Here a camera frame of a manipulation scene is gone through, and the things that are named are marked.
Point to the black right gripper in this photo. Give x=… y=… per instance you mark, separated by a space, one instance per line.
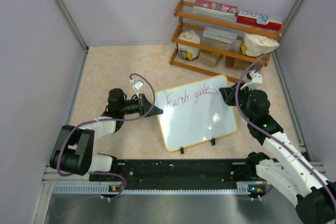
x=229 y=94

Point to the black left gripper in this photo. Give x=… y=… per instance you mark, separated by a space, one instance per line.
x=146 y=108

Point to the yellow framed whiteboard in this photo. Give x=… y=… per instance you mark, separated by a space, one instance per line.
x=192 y=116

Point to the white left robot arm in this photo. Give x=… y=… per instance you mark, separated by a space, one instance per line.
x=73 y=151

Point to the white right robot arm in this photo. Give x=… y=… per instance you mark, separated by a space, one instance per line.
x=311 y=193

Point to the brown block right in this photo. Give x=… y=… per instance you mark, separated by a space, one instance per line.
x=234 y=63

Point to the orange wooden shelf rack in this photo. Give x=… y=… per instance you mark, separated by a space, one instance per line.
x=187 y=20

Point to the clear plastic box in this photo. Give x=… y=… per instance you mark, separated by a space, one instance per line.
x=219 y=38

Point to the red white wrap box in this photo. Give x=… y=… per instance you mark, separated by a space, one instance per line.
x=259 y=20

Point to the red foil wrap box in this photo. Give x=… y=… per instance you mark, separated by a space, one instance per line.
x=215 y=10

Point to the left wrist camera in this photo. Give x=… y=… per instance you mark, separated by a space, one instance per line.
x=136 y=86

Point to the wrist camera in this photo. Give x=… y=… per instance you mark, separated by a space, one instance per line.
x=136 y=86
x=254 y=80

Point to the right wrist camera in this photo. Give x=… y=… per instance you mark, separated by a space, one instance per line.
x=254 y=80

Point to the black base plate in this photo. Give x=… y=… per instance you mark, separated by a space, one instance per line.
x=182 y=173

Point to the grey cable duct rail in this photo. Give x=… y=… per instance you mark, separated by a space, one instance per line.
x=105 y=189

